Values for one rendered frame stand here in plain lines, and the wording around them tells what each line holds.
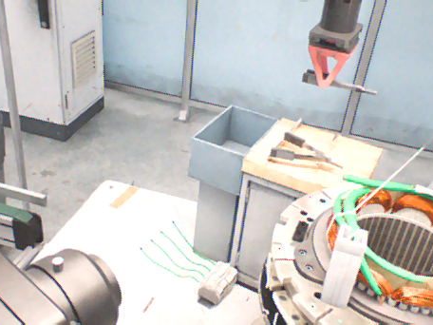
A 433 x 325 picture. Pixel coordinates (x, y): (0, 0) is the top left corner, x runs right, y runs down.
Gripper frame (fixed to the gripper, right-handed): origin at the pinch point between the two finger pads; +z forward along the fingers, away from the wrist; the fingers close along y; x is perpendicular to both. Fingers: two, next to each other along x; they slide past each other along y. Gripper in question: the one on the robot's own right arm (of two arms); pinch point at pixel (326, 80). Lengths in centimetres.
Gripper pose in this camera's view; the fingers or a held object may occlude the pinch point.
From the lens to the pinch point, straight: 89.6
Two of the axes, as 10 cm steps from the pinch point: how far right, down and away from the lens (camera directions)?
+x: 9.0, 3.0, -3.3
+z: -0.8, 8.4, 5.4
